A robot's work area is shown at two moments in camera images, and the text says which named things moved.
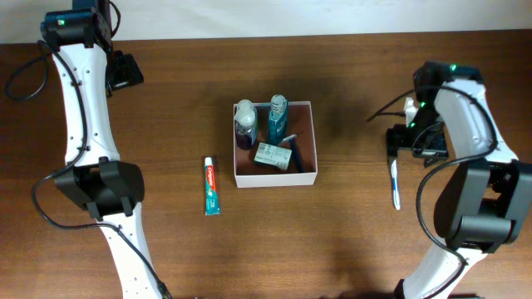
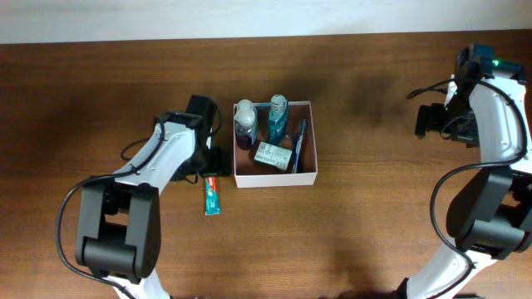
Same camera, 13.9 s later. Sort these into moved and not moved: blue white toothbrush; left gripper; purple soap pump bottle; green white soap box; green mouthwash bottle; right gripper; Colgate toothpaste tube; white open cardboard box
Moved: right gripper; left gripper; blue white toothbrush
Not moved: purple soap pump bottle; Colgate toothpaste tube; green mouthwash bottle; white open cardboard box; green white soap box
